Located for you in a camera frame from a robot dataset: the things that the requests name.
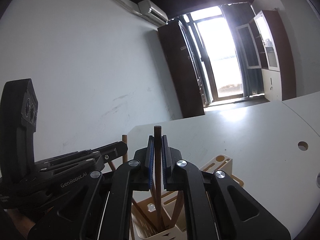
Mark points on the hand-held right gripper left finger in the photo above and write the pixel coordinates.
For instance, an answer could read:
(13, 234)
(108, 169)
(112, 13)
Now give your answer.
(150, 165)

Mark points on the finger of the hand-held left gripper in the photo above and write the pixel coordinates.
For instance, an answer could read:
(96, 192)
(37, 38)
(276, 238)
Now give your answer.
(112, 152)
(75, 155)

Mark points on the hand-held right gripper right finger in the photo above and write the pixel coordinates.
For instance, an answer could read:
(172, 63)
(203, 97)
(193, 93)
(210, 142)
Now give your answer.
(164, 165)

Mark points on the reddish brown chopstick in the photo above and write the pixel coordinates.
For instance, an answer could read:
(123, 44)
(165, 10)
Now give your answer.
(157, 140)
(125, 147)

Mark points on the cream utensil holder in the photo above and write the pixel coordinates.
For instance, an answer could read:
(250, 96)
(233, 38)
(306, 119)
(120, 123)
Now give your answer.
(222, 165)

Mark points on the person's left hand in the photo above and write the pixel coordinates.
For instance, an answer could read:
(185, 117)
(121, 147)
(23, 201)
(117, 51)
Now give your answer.
(18, 221)

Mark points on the dark brown cabinet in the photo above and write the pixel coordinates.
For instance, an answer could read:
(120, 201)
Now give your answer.
(180, 80)

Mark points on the dark curtain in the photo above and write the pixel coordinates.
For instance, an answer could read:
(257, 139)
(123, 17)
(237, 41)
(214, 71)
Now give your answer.
(247, 62)
(197, 62)

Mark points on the bright glass balcony door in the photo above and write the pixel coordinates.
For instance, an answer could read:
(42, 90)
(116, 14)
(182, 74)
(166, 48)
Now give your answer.
(220, 50)

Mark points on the white air conditioner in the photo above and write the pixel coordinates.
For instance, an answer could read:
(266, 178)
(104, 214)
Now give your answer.
(152, 11)

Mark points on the glass-door cabinet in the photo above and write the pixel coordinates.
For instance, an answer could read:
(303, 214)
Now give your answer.
(275, 42)

